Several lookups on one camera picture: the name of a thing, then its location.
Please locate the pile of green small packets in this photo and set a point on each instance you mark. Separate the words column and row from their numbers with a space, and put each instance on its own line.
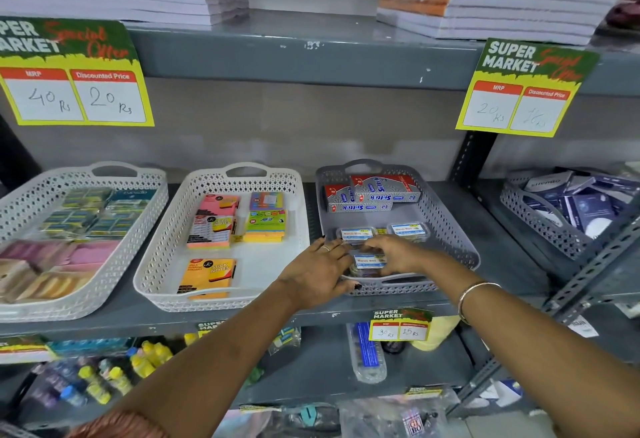
column 95, row 215

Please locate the person's left forearm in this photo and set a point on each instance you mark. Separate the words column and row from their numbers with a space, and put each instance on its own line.
column 215, row 362

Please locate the green and yellow sticky notes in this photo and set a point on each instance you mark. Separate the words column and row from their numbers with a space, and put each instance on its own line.
column 266, row 226

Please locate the small clear box blue label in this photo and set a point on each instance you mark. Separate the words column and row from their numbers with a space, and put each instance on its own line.
column 356, row 235
column 409, row 230
column 369, row 261

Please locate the grey metal shelf rack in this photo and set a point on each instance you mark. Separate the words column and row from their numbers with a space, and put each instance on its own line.
column 300, row 52

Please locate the small yellow green price sign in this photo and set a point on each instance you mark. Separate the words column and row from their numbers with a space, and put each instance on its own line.
column 210, row 327
column 400, row 325

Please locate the white perforated plastic basket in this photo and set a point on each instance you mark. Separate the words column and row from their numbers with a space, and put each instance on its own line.
column 280, row 257
column 30, row 202

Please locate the group of yellow glue bottles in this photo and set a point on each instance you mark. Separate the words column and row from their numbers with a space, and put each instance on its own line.
column 145, row 360

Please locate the yellow cloth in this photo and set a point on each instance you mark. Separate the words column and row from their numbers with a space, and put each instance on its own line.
column 437, row 332

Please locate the tilted yellow green price sign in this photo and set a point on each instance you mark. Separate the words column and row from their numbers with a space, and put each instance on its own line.
column 525, row 87

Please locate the multicolour sticky note pack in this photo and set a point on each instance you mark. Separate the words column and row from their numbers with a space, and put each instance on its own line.
column 267, row 201

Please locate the silver bangle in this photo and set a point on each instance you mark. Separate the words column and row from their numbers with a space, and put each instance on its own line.
column 467, row 295

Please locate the orange striped sleeve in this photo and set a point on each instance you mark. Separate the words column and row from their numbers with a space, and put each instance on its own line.
column 120, row 426

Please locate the orange sticky note pack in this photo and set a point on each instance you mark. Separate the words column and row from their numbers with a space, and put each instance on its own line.
column 207, row 275

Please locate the person's left hand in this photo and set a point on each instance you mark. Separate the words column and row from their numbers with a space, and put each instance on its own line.
column 312, row 272

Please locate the person's right hand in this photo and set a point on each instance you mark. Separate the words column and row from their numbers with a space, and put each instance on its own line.
column 405, row 255

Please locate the person's left thumb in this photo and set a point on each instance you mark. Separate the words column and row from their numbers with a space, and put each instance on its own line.
column 350, row 286

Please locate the person's right fingers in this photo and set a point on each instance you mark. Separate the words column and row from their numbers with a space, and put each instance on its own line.
column 378, row 244

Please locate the grey perforated plastic basket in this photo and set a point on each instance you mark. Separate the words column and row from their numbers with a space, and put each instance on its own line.
column 445, row 232
column 540, row 222

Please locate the black round object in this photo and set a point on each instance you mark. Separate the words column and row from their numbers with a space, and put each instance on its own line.
column 395, row 346

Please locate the person's right forearm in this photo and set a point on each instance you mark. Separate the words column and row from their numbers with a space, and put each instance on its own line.
column 540, row 352

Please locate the pile of dark blue packets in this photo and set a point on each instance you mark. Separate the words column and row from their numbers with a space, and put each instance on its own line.
column 585, row 207

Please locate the red and grey carton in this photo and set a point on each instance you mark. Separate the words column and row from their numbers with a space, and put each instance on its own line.
column 350, row 200
column 390, row 187

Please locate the pile of pink note pads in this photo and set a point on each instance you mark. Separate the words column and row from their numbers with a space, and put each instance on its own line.
column 45, row 267

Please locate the pink sticky note pad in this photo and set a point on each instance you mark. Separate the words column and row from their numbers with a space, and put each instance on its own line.
column 220, row 204

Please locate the blue blister pack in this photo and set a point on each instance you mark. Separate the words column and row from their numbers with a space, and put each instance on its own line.
column 367, row 352

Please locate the large yellow green price sign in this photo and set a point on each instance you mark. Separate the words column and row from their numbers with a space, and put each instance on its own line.
column 70, row 72

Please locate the striped sticky note pack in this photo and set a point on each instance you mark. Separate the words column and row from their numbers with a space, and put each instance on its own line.
column 212, row 232

